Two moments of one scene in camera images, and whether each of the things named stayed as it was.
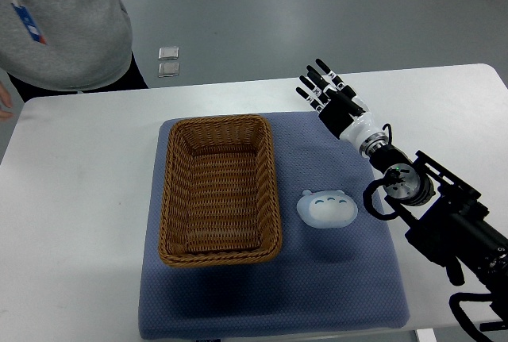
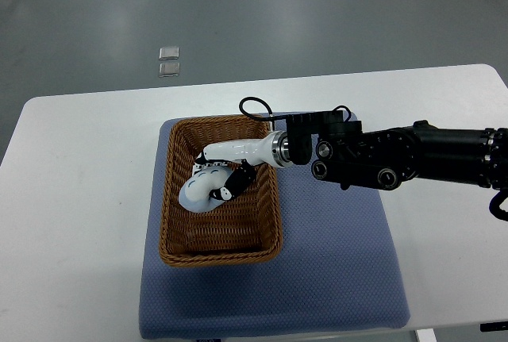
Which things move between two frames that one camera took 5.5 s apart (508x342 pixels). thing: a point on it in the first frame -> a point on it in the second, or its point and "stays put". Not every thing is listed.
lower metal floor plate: x=168 y=70 stays put
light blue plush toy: x=326 y=209 -> x=195 y=194
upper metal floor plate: x=167 y=53 stays put
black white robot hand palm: x=344 y=124 -> x=272 y=149
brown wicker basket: x=220 y=202 stays put
